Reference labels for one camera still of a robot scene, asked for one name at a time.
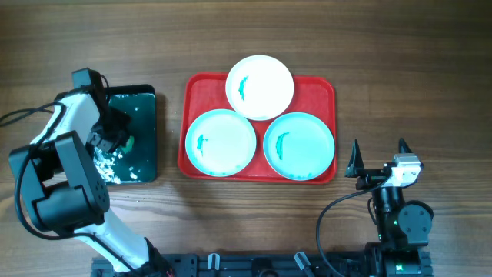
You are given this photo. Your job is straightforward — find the green yellow sponge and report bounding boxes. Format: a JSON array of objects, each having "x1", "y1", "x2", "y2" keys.
[{"x1": 119, "y1": 135, "x2": 135, "y2": 154}]

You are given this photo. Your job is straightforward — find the light blue plate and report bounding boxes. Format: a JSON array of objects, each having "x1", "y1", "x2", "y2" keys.
[
  {"x1": 184, "y1": 109, "x2": 257, "y2": 178},
  {"x1": 263, "y1": 112, "x2": 335, "y2": 182}
]

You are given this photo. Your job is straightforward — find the white plate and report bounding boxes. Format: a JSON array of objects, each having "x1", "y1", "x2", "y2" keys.
[{"x1": 225, "y1": 55, "x2": 294, "y2": 121}]

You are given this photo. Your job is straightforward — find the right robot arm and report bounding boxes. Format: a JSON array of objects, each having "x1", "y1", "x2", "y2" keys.
[{"x1": 345, "y1": 139, "x2": 434, "y2": 276}]

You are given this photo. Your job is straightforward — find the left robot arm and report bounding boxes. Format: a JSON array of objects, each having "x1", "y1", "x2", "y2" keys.
[{"x1": 9, "y1": 85, "x2": 172, "y2": 276}]

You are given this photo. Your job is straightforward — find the black water tray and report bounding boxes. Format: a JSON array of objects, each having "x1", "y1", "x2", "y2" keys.
[{"x1": 87, "y1": 85, "x2": 157, "y2": 185}]

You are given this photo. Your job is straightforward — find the red plastic tray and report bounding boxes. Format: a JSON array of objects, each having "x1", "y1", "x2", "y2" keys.
[{"x1": 178, "y1": 72, "x2": 337, "y2": 183}]

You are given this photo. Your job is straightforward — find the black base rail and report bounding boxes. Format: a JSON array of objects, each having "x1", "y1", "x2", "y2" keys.
[{"x1": 91, "y1": 251, "x2": 434, "y2": 277}]

